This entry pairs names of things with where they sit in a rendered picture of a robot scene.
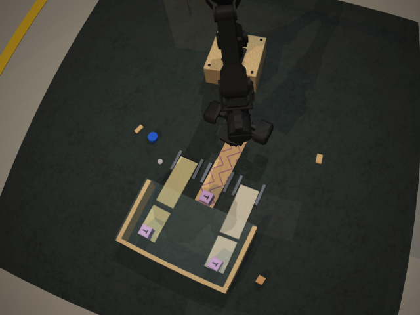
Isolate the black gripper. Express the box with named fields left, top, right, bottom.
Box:
left=203, top=100, right=274, bottom=145

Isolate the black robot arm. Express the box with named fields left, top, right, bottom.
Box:
left=206, top=0, right=255, bottom=147

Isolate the blue cylinder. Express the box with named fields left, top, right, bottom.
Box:
left=148, top=132, right=158, bottom=142

